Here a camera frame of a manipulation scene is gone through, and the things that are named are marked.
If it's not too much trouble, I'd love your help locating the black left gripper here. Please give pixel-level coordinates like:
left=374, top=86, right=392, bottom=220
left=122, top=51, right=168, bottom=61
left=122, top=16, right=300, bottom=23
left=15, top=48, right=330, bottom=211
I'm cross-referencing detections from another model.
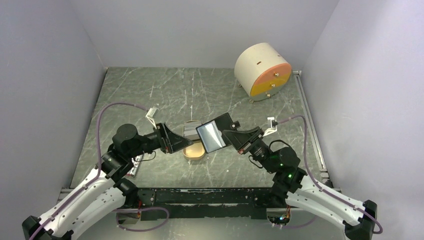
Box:
left=127, top=121, right=193, bottom=158

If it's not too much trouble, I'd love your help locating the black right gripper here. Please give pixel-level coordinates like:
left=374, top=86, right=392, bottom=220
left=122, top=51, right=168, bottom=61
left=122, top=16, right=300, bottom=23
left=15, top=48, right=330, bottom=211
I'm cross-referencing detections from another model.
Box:
left=222, top=126, right=277, bottom=174

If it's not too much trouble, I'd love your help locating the black leather card holder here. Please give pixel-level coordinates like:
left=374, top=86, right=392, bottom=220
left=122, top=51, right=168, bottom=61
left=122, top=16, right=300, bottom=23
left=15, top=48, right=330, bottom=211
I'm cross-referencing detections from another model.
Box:
left=195, top=112, right=241, bottom=154

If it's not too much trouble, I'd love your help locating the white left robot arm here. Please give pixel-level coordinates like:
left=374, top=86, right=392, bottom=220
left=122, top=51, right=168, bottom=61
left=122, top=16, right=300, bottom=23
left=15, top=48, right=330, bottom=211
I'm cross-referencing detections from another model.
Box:
left=22, top=123, right=193, bottom=240

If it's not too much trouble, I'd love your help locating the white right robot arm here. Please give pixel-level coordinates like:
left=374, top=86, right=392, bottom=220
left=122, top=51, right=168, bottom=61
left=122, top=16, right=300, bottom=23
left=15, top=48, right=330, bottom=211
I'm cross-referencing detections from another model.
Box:
left=222, top=127, right=377, bottom=240

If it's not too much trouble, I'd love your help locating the stack of cards in tray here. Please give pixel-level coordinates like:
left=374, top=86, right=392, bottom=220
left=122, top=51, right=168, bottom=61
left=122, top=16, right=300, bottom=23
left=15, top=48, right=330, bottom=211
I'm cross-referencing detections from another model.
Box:
left=183, top=120, right=202, bottom=142

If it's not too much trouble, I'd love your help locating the rainbow striped card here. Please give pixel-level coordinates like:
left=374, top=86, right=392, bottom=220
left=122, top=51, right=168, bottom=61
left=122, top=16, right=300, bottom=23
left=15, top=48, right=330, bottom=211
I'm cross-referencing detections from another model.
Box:
left=126, top=155, right=143, bottom=177

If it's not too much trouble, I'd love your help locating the beige oval tray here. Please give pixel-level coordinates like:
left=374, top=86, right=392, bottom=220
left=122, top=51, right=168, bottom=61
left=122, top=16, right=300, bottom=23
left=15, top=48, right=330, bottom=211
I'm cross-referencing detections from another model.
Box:
left=182, top=138, right=206, bottom=161

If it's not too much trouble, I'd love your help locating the cream round drawer cabinet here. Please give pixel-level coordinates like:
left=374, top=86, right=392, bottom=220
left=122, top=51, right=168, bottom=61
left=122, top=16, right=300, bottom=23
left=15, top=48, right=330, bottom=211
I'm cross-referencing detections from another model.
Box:
left=234, top=42, right=293, bottom=103

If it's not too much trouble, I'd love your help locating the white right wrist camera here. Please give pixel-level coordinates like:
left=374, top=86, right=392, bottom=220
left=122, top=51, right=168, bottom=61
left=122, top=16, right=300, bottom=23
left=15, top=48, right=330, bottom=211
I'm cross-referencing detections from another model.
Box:
left=263, top=116, right=279, bottom=137

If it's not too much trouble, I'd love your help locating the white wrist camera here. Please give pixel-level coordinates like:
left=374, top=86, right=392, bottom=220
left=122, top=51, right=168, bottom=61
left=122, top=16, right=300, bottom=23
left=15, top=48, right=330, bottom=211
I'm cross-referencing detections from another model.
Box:
left=263, top=116, right=279, bottom=137
left=145, top=106, right=159, bottom=129

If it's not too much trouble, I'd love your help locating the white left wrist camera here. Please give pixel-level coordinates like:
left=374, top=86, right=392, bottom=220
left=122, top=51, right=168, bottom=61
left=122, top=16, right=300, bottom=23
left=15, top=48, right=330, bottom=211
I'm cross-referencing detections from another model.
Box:
left=145, top=106, right=159, bottom=129

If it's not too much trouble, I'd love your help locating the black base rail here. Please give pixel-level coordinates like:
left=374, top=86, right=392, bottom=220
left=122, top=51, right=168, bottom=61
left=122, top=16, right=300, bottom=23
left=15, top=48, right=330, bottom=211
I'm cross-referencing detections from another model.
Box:
left=121, top=187, right=287, bottom=221

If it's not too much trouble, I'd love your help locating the aluminium side rail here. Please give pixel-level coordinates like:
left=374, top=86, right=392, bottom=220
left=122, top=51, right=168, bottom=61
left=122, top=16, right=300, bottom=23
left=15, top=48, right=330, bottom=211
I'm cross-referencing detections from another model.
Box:
left=292, top=70, right=334, bottom=188

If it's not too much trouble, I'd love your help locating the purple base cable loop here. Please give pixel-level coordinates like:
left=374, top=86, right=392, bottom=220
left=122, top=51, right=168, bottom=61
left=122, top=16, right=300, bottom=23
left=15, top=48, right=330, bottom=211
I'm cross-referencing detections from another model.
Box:
left=115, top=205, right=169, bottom=233

